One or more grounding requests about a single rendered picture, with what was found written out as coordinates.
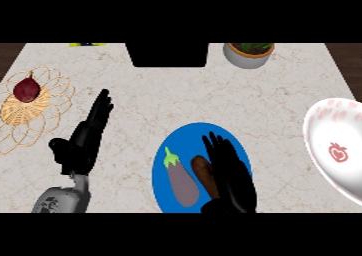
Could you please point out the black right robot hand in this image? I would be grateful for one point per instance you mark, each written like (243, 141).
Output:
(231, 176)

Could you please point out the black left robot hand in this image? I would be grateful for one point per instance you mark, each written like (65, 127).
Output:
(84, 140)

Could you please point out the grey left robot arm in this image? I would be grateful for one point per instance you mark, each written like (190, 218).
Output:
(65, 198)

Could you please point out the brown sweet potato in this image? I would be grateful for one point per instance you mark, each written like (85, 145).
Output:
(205, 175)

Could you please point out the blue round plate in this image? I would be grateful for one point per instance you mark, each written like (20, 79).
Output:
(180, 200)

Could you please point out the white bowl with red print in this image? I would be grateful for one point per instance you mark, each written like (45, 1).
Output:
(338, 153)

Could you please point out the purple eggplant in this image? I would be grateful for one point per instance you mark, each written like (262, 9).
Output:
(181, 183)

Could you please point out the woven wicker placemat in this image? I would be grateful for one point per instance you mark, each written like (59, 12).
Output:
(25, 111)

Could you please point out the dark red onion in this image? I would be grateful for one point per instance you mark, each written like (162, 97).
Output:
(26, 89)

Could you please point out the yellow and blue object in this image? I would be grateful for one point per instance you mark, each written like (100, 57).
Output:
(87, 44)

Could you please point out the black box appliance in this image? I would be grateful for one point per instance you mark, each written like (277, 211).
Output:
(168, 55)

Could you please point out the potted plant in white pot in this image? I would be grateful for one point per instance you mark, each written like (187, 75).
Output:
(248, 53)

